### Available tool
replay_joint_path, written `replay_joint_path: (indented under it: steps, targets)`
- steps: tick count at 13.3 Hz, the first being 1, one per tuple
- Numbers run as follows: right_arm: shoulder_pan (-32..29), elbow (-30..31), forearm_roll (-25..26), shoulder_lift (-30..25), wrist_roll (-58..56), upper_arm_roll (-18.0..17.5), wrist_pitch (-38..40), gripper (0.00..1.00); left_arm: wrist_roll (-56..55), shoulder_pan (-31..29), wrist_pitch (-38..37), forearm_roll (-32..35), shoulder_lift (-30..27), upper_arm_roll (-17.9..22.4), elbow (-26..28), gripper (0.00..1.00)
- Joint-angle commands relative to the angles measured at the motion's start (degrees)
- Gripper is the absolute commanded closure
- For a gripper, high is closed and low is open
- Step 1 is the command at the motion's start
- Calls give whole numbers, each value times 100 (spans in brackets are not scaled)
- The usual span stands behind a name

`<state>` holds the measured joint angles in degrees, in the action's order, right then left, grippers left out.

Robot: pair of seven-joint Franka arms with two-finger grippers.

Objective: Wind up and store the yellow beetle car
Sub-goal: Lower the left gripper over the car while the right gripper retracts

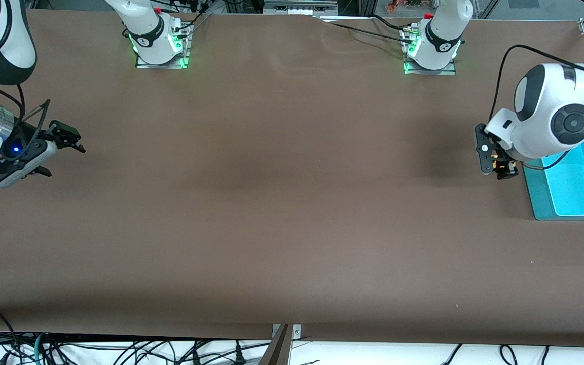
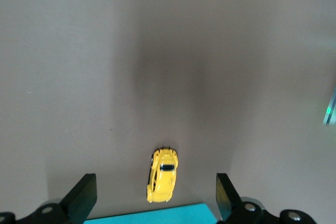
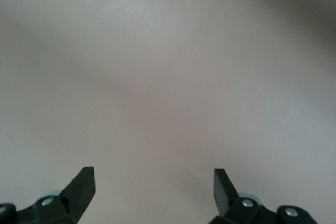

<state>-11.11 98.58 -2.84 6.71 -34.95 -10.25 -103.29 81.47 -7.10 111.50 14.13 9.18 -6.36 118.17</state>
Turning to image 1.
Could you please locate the black cable across table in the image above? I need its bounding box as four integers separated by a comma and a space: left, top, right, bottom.
317, 16, 412, 45

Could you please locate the brown angled bar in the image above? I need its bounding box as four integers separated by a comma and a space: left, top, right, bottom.
258, 324, 293, 365

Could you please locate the green floor cable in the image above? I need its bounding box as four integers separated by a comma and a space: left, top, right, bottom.
32, 332, 45, 365

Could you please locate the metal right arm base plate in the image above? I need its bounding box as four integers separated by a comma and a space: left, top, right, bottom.
135, 23, 192, 69

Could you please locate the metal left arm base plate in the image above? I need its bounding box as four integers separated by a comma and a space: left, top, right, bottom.
403, 28, 458, 76

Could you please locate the teal plastic bin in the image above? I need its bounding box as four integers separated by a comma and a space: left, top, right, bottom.
523, 119, 584, 221

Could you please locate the metal table edge bracket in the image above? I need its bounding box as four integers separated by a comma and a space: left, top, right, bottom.
272, 324, 302, 339

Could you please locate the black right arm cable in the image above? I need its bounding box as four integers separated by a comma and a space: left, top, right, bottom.
0, 81, 52, 153

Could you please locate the colourful background object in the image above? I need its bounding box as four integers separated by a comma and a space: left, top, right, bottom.
385, 0, 425, 14

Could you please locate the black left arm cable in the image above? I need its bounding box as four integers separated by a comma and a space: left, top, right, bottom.
489, 45, 584, 171

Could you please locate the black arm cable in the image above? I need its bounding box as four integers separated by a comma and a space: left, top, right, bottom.
0, 81, 52, 153
489, 45, 584, 171

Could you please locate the grey metal box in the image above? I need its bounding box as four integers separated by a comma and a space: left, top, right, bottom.
263, 0, 339, 15

